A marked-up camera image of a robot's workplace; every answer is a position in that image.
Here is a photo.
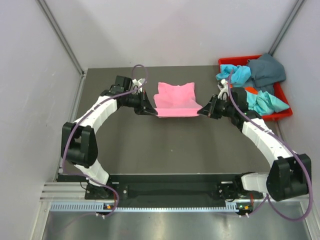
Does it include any pink t shirt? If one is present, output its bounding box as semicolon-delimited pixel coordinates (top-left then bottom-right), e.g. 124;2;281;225
153;82;202;118

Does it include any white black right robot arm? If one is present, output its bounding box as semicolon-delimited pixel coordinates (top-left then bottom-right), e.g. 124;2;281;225
197;87;311;202

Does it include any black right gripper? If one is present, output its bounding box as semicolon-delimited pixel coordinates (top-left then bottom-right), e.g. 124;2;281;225
198;94;236;120

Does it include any aluminium corner post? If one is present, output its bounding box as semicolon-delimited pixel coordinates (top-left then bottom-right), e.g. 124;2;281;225
268;0;306;56
35;0;85;76

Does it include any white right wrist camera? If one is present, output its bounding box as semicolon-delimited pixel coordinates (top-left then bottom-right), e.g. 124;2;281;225
217;78;229;101

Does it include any right aluminium corner post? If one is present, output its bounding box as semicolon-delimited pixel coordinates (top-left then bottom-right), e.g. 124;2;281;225
268;0;306;56

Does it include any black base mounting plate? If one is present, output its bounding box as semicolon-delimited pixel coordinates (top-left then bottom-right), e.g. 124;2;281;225
84;181;264;201

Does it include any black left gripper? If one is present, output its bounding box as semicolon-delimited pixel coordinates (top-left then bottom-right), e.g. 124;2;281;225
123;89;157;116

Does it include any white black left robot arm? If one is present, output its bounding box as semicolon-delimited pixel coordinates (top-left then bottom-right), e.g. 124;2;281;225
61;76;158;199

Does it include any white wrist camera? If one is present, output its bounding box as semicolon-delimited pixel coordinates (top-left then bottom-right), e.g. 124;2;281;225
131;78;146;95
217;78;229;101

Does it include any left aluminium corner post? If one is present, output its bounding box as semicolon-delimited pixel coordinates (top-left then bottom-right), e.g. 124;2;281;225
35;0;85;76

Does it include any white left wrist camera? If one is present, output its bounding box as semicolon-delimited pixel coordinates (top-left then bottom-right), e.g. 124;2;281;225
131;78;146;95

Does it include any red plastic bin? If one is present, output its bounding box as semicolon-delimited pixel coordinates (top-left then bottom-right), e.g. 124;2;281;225
216;53;293;121

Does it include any orange t shirt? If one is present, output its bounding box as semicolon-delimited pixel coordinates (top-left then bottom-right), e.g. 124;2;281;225
244;86;258;95

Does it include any teal t shirt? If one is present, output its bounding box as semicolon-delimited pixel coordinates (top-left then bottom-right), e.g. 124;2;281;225
246;91;290;116

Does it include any light blue t shirt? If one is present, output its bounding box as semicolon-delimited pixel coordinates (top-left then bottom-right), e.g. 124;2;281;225
215;64;251;87

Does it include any aluminium frame rail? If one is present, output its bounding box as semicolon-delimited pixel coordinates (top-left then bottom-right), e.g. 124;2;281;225
39;181;313;203

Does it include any slotted cable duct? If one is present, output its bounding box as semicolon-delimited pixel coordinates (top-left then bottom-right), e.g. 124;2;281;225
50;202;253;213

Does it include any grey blue t shirt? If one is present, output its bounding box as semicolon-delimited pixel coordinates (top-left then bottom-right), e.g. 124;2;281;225
246;53;287;95

